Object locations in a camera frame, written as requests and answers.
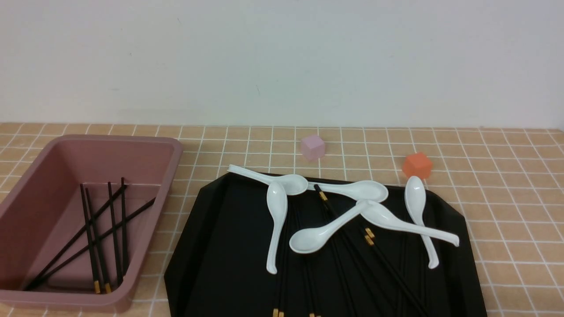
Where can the white spoon top centre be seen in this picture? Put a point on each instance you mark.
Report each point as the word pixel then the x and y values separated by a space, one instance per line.
pixel 362 190

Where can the pink cube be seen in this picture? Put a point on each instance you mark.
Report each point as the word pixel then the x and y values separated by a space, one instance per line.
pixel 312 147

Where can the pink plastic bin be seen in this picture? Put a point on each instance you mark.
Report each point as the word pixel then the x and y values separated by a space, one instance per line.
pixel 44 211

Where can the black chopstick gold tip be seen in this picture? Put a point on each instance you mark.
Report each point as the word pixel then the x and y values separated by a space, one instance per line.
pixel 405 289
pixel 286 268
pixel 279 278
pixel 402 296

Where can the white spoon left vertical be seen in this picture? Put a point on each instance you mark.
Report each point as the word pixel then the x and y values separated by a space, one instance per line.
pixel 277 203

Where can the white spoon diagonal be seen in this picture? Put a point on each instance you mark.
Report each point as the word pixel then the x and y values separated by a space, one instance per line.
pixel 310 240

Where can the white spoon far right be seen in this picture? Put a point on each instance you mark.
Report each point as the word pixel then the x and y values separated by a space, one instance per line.
pixel 415 200

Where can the black chopstick in bin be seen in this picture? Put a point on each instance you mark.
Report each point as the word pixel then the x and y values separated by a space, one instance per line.
pixel 92 254
pixel 125 255
pixel 98 241
pixel 78 234
pixel 44 276
pixel 118 266

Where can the white spoon right long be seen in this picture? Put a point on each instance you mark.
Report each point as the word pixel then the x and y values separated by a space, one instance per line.
pixel 379 215

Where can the orange cube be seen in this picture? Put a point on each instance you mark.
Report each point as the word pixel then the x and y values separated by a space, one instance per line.
pixel 417 164

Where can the white spoon top left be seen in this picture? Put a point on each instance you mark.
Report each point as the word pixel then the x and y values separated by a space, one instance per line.
pixel 293 184

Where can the black tray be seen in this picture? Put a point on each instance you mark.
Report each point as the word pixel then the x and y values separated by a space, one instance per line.
pixel 218 268

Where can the black chopstick on tray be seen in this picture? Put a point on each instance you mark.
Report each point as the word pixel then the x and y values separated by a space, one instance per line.
pixel 313 308

